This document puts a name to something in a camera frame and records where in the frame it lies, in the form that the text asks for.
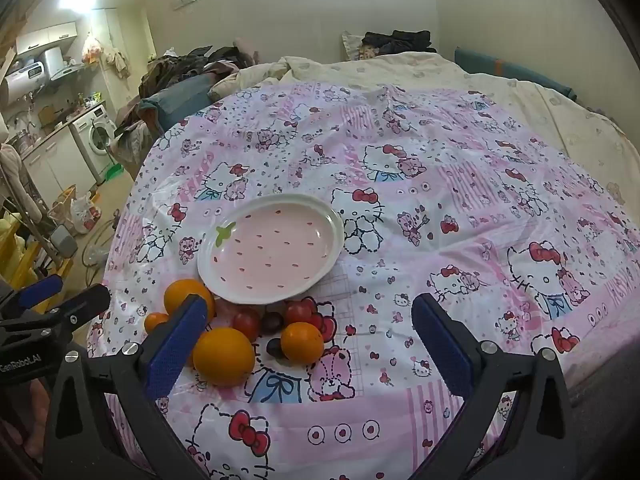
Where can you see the green dustpan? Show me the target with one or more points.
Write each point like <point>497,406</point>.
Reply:
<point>114,172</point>

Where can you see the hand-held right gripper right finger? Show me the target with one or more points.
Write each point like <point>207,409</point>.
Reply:
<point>445,347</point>

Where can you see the dark purple plum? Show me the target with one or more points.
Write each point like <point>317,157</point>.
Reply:
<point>275,348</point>
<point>272,322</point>

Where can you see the white plastic bag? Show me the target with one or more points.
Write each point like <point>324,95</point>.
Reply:
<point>85,212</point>

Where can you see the pink strawberry-print plate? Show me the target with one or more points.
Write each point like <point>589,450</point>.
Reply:
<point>272,250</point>

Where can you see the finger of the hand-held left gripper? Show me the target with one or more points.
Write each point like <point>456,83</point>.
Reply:
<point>40,292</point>
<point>75,307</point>

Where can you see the white washing machine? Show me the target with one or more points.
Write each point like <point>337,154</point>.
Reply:
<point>95,135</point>

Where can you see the mixed clothes pile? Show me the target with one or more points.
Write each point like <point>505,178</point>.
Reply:
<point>190,67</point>

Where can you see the cream quilt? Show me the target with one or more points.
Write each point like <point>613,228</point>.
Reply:
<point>550,110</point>

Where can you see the pink cartoon-print tablecloth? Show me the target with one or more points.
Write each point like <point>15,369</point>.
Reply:
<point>400,185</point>

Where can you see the white water heater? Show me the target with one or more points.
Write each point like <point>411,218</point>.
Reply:
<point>25,80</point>

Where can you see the white kitchen counter cabinet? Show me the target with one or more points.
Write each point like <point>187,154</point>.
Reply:
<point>55,170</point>

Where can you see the printed pillow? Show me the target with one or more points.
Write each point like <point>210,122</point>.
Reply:
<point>356,49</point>

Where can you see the small red tomato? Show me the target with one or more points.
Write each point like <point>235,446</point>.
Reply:
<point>246,323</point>

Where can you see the dark clothes pile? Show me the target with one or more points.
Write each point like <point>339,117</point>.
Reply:
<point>397,40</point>

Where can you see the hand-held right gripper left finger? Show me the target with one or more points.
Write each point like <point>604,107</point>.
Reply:
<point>175,347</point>

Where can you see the white wall cabinet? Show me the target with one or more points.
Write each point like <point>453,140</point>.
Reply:
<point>47,37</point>

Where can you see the yellow frame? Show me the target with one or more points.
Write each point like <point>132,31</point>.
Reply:
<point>20,260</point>

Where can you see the medium orange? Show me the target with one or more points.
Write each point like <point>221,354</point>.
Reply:
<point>301,342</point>

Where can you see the teal mat with orange band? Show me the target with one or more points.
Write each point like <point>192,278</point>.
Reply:
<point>520,72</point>

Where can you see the hanging plastic bag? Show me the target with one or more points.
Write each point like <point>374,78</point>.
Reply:
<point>92,50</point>

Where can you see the small orange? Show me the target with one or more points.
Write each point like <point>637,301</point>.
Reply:
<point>155,321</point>

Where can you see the large orange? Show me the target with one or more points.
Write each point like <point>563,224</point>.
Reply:
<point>184,294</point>
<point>223,356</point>

